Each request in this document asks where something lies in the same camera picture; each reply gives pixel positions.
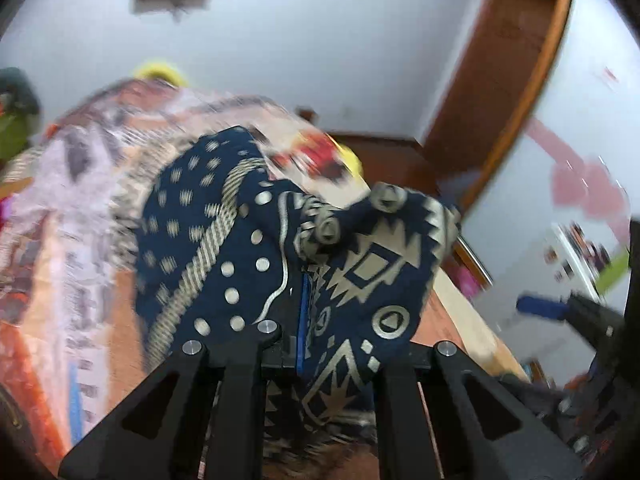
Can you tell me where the white cabinet with stickers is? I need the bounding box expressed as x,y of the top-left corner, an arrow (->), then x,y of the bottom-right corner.
544,220 -> 632,303

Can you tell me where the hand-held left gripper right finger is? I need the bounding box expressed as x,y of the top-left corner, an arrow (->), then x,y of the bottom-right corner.
372,340 -> 586,480

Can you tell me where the printed blanket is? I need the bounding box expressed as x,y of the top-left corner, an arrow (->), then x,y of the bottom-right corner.
0,77 -> 381,480

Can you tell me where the green and red cloth pile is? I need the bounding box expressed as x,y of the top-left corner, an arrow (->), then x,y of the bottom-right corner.
0,109 -> 30,162

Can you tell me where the yellow cushion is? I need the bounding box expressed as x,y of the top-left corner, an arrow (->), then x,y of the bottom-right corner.
134,60 -> 190,87
336,142 -> 364,183

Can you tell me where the navy patterned hoodie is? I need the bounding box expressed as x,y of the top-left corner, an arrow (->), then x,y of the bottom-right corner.
132,125 -> 463,461

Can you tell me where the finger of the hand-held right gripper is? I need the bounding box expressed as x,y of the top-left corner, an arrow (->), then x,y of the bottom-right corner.
516,294 -> 626,356

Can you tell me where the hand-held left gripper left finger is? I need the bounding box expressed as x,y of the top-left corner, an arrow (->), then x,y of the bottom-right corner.
59,272 -> 311,480

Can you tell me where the brown wooden door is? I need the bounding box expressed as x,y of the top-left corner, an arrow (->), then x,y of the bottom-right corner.
325,0 -> 578,211

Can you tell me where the pink wall decoration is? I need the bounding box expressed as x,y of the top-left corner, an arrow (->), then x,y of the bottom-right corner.
525,117 -> 632,222

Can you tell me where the grey plush toy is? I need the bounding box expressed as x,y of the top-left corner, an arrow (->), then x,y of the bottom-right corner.
0,67 -> 41,113

